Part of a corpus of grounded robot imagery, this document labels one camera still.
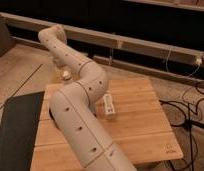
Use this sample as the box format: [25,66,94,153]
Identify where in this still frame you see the dark grey mat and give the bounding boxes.
[0,92,44,171]

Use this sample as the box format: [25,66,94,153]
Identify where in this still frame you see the black cables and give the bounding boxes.
[159,79,204,171]

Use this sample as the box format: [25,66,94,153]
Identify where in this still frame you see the white wall plug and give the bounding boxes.
[195,58,202,66]

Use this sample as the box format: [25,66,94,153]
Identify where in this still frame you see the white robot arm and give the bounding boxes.
[38,25,137,171]

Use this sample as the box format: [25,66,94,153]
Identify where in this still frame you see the white tube with red cap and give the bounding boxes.
[103,93,116,120]

